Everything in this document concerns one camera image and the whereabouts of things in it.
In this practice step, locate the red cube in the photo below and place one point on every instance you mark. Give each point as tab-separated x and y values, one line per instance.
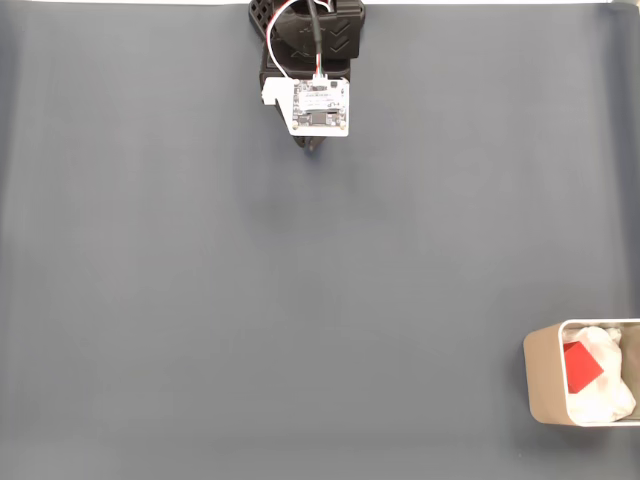
580	367

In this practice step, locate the beige metal box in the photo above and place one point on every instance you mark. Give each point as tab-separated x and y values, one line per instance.
542	380

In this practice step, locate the dark blue-grey table mat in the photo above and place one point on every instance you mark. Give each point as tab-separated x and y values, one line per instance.
200	300

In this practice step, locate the white crumpled cloth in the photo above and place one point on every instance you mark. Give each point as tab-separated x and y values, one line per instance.
612	395

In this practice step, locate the camera board on white mount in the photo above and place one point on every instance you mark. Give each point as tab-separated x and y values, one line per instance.
320	105

